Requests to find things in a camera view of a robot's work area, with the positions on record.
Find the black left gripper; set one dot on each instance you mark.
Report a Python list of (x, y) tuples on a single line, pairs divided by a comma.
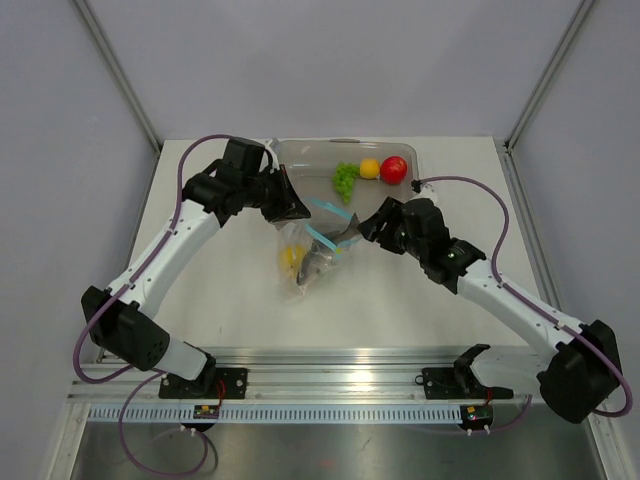
[(288, 205)]

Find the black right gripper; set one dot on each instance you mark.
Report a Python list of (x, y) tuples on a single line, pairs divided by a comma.
[(391, 214)]

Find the clear zip top bag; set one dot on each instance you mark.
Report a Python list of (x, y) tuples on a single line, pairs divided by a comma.
[(325, 217)]

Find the yellow toy lemon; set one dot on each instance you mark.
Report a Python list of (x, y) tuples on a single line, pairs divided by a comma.
[(290, 258)]

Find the grey toy fish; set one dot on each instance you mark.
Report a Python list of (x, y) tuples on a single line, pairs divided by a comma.
[(325, 251)]

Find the green toy grapes bunch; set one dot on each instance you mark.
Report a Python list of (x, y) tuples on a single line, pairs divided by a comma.
[(343, 180)]

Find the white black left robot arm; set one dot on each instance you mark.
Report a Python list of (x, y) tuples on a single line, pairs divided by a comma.
[(120, 317)]

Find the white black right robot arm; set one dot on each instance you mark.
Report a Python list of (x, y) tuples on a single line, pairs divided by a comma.
[(575, 367)]

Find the clear grey plastic tray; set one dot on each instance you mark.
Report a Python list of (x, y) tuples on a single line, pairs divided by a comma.
[(310, 165)]

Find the orange toy fruit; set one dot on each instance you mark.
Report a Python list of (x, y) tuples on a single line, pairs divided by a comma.
[(369, 168)]

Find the red toy tomato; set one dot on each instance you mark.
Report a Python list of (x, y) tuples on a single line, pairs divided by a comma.
[(393, 170)]

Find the right small circuit board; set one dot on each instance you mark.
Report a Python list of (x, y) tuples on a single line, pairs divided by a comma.
[(480, 415)]

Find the small circuit board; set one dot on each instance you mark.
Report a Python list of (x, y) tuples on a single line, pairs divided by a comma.
[(480, 415), (206, 412)]

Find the left small circuit board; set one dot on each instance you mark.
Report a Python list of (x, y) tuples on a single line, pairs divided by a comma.
[(206, 412)]

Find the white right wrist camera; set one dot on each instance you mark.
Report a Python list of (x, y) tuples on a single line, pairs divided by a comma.
[(424, 190)]

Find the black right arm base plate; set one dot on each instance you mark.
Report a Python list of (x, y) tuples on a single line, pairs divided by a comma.
[(449, 383)]

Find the aluminium mounting rail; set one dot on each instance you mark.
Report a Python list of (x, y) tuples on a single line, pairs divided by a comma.
[(341, 375)]

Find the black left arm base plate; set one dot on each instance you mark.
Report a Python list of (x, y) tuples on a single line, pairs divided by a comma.
[(226, 382)]

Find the left aluminium frame post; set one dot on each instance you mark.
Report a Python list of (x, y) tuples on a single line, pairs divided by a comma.
[(109, 57)]

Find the aluminium frame post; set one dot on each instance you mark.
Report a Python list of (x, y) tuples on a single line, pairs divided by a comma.
[(109, 57), (551, 71)]

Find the white slotted cable duct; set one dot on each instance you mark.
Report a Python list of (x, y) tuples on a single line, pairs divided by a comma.
[(281, 414)]

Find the right aluminium frame post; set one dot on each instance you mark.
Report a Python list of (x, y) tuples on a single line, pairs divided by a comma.
[(551, 71)]

